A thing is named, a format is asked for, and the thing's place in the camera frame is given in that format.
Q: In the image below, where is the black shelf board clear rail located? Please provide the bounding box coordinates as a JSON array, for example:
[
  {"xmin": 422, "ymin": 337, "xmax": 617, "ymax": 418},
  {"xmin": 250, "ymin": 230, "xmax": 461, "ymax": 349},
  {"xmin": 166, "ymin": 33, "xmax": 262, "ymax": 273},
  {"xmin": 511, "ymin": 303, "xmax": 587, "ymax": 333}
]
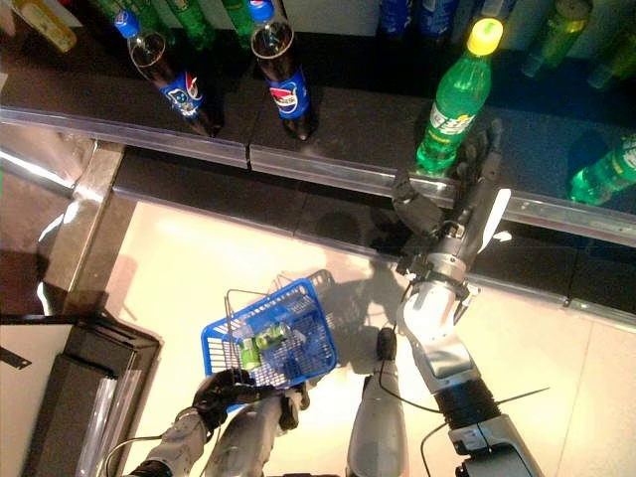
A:
[
  {"xmin": 0, "ymin": 19, "xmax": 252, "ymax": 171},
  {"xmin": 247, "ymin": 29, "xmax": 636, "ymax": 249}
]

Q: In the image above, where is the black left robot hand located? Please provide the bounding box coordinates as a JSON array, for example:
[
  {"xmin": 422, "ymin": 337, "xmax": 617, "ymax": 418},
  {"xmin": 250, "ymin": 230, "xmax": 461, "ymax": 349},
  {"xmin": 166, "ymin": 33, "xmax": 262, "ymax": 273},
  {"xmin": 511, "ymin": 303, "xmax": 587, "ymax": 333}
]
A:
[{"xmin": 192, "ymin": 368, "xmax": 279, "ymax": 433}]

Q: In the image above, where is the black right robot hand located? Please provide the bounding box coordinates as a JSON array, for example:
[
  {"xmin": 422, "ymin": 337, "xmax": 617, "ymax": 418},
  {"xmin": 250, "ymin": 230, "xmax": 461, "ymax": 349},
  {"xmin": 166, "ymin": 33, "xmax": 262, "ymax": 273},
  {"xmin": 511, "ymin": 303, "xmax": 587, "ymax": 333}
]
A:
[{"xmin": 392, "ymin": 118, "xmax": 503, "ymax": 240}]

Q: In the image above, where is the green Sprite bottle yellow cap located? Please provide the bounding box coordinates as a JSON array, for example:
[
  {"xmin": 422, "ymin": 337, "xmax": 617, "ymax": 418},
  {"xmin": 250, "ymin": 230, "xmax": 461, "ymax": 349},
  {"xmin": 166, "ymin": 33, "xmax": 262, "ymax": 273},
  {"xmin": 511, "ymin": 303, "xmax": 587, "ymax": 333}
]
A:
[
  {"xmin": 567, "ymin": 132, "xmax": 636, "ymax": 206},
  {"xmin": 220, "ymin": 0, "xmax": 255, "ymax": 50},
  {"xmin": 414, "ymin": 17, "xmax": 506, "ymax": 176},
  {"xmin": 165, "ymin": 0, "xmax": 219, "ymax": 54}
]

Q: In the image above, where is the black display cabinet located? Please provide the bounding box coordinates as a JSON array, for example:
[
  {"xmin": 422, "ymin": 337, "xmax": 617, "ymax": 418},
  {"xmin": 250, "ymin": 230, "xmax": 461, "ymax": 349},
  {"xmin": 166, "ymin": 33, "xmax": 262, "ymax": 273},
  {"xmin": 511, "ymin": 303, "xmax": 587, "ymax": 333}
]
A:
[{"xmin": 0, "ymin": 313, "xmax": 163, "ymax": 477}]

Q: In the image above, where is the small yellow tea bottle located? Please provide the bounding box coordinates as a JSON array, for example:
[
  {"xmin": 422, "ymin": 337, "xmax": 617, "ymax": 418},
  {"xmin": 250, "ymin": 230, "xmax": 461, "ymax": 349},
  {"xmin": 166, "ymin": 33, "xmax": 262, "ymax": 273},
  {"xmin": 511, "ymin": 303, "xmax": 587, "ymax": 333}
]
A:
[{"xmin": 10, "ymin": 0, "xmax": 79, "ymax": 54}]

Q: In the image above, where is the green bottle in basket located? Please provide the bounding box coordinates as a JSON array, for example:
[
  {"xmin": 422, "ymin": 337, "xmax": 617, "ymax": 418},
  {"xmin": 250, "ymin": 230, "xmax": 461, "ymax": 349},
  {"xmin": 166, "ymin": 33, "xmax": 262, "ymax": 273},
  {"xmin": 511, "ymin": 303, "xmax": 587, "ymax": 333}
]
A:
[{"xmin": 254, "ymin": 321, "xmax": 293, "ymax": 350}]

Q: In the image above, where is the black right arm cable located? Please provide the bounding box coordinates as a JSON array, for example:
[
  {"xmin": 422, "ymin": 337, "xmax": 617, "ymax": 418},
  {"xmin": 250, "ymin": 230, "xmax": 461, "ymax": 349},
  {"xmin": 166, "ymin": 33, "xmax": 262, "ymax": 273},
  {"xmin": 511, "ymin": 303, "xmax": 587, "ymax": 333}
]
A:
[{"xmin": 419, "ymin": 420, "xmax": 451, "ymax": 477}]

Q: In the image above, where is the blue plastic shopping basket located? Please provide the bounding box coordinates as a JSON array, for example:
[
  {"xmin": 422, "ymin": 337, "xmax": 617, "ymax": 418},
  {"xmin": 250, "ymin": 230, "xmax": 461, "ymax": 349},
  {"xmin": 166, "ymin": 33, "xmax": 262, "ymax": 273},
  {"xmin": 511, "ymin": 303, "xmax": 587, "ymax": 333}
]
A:
[{"xmin": 200, "ymin": 270, "xmax": 341, "ymax": 394}]

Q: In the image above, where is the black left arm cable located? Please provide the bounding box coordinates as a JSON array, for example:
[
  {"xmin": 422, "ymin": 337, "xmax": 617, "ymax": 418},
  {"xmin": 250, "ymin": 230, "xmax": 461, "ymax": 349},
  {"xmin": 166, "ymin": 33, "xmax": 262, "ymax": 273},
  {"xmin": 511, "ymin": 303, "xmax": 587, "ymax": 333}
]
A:
[{"xmin": 103, "ymin": 434, "xmax": 168, "ymax": 477}]

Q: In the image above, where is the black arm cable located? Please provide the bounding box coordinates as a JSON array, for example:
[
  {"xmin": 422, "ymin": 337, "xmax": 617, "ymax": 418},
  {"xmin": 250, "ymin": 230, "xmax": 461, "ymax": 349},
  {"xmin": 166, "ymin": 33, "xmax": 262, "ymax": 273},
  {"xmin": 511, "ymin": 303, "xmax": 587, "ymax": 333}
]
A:
[
  {"xmin": 103, "ymin": 434, "xmax": 168, "ymax": 477},
  {"xmin": 419, "ymin": 420, "xmax": 451, "ymax": 477}
]

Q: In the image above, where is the grey partition base rail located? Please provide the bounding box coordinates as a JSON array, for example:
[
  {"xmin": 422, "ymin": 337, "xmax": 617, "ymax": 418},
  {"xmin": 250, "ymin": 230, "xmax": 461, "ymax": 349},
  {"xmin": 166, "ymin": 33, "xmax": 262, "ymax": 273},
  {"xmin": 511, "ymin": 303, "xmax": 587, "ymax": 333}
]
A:
[{"xmin": 39, "ymin": 140, "xmax": 125, "ymax": 319}]

